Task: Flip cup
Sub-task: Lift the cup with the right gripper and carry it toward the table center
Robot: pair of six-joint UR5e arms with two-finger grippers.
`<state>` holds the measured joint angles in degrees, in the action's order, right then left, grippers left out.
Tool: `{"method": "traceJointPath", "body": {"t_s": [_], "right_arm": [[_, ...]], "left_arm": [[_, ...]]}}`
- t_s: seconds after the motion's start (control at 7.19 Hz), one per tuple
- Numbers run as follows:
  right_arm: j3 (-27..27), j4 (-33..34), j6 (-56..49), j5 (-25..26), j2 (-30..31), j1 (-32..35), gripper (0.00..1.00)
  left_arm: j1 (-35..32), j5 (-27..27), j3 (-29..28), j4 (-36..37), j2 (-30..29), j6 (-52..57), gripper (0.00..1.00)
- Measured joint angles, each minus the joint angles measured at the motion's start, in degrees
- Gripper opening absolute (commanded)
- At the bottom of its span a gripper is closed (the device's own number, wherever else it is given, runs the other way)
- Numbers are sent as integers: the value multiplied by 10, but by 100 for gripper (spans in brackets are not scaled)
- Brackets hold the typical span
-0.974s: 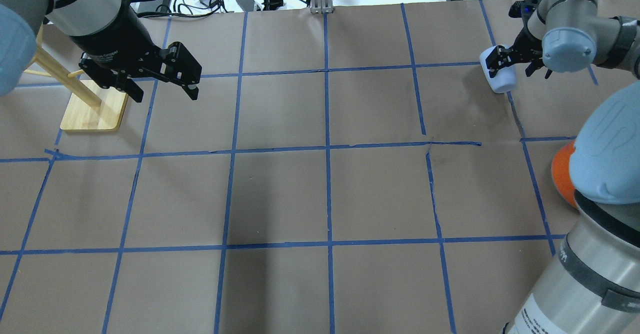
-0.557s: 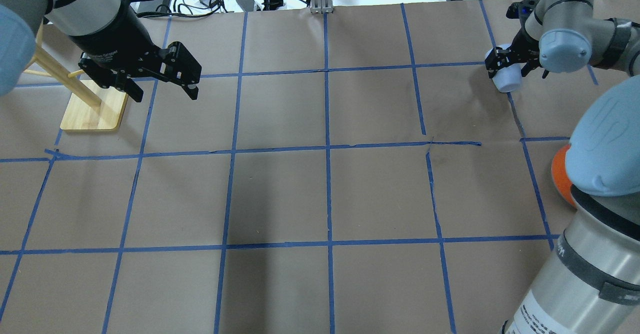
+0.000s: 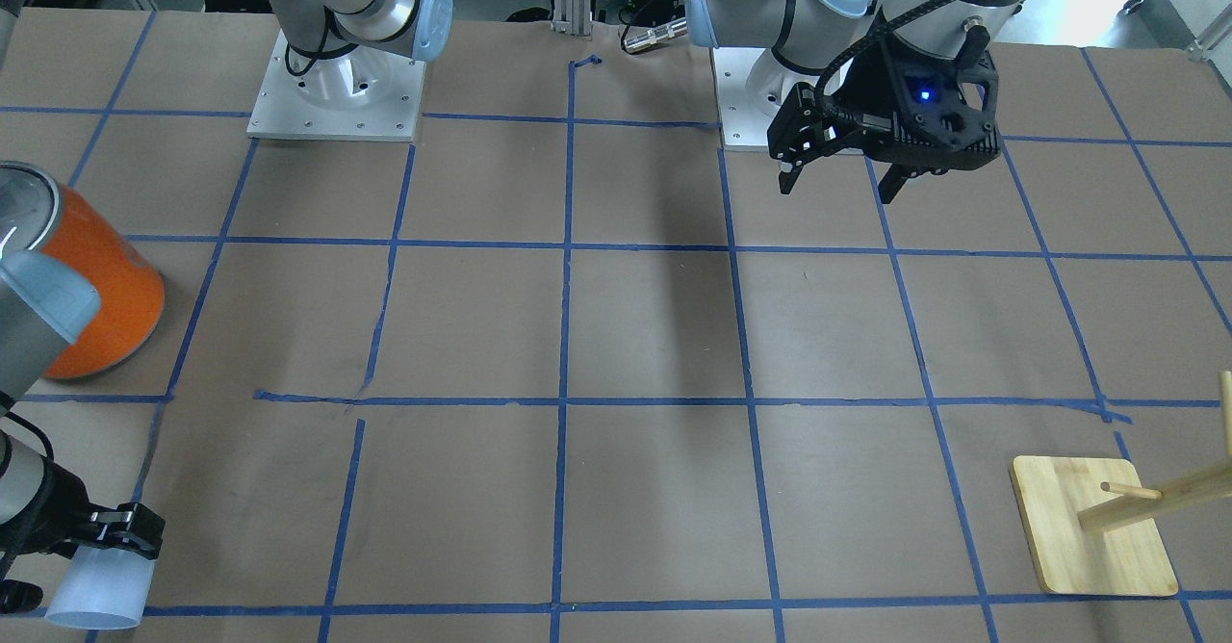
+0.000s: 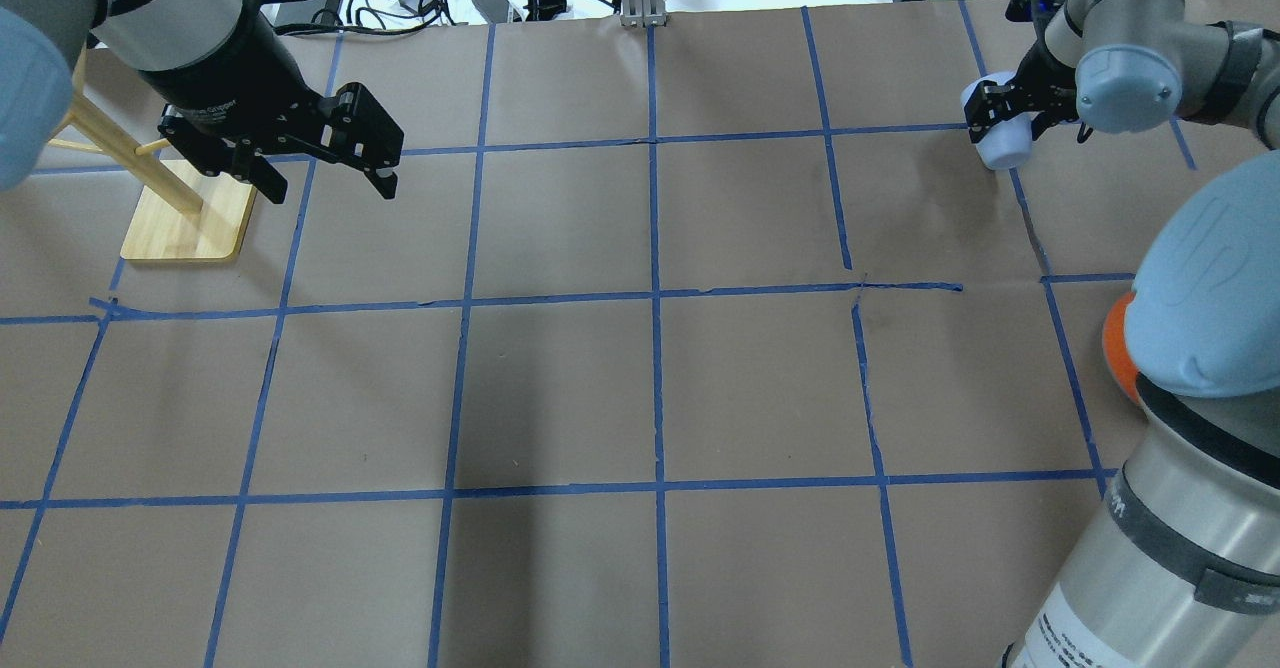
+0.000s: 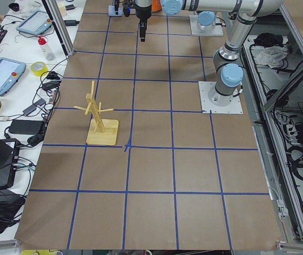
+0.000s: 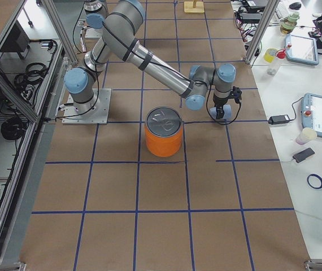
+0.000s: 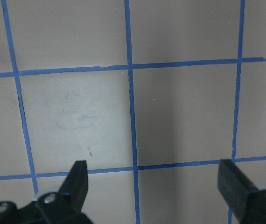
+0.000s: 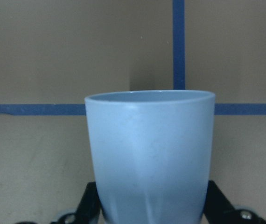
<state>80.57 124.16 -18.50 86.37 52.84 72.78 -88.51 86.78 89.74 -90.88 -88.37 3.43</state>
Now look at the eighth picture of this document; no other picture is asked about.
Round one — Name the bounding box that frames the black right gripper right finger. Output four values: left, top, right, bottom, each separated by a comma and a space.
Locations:
204, 180, 266, 224

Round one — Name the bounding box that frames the light blue plastic cup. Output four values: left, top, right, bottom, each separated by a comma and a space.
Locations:
85, 90, 215, 224

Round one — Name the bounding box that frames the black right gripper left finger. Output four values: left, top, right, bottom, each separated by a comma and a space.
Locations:
51, 182, 100, 224

